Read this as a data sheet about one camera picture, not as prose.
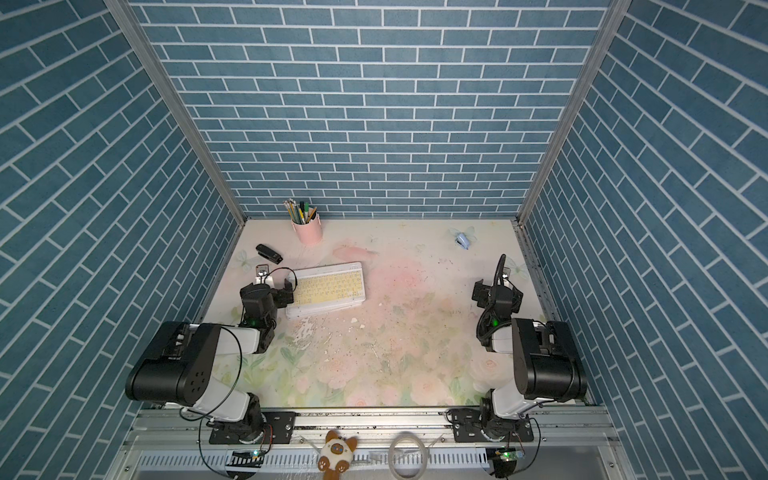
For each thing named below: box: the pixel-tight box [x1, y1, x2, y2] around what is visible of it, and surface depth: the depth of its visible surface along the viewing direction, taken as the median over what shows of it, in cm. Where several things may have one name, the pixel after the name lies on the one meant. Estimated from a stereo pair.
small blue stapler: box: [455, 233, 471, 250], surface depth 114 cm
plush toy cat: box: [317, 430, 358, 480], surface depth 69 cm
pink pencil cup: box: [291, 213, 323, 245], surface depth 110 cm
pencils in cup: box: [282, 198, 318, 225], surface depth 107 cm
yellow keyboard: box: [286, 262, 366, 319], surface depth 97 cm
